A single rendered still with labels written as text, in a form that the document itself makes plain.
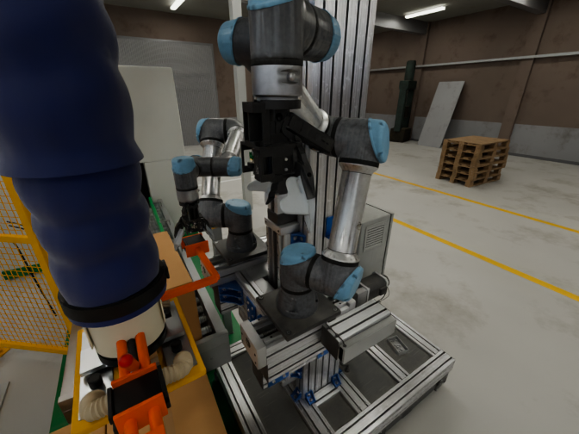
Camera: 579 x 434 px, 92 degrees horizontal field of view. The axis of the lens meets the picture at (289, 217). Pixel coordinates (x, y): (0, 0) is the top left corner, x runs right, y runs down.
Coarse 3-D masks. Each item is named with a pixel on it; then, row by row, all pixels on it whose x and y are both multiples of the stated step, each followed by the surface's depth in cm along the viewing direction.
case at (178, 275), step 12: (156, 240) 161; (168, 240) 161; (168, 252) 148; (168, 264) 138; (180, 264) 138; (180, 276) 129; (168, 288) 121; (180, 300) 126; (192, 300) 130; (192, 312) 132; (192, 324) 134
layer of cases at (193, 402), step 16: (192, 384) 124; (208, 384) 124; (176, 400) 117; (192, 400) 117; (208, 400) 117; (176, 416) 111; (192, 416) 111; (208, 416) 111; (64, 432) 106; (96, 432) 106; (112, 432) 106; (144, 432) 106; (176, 432) 106; (192, 432) 106; (208, 432) 106; (224, 432) 106
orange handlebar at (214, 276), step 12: (204, 264) 97; (216, 276) 89; (180, 288) 83; (192, 288) 85; (144, 336) 68; (120, 348) 64; (144, 348) 64; (144, 360) 61; (120, 372) 59; (156, 408) 52; (132, 420) 50; (156, 420) 50; (132, 432) 48; (156, 432) 48
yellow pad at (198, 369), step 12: (168, 312) 87; (180, 312) 91; (180, 336) 82; (192, 336) 83; (168, 348) 78; (180, 348) 77; (192, 348) 78; (168, 360) 74; (192, 372) 72; (204, 372) 73; (168, 384) 69; (180, 384) 70
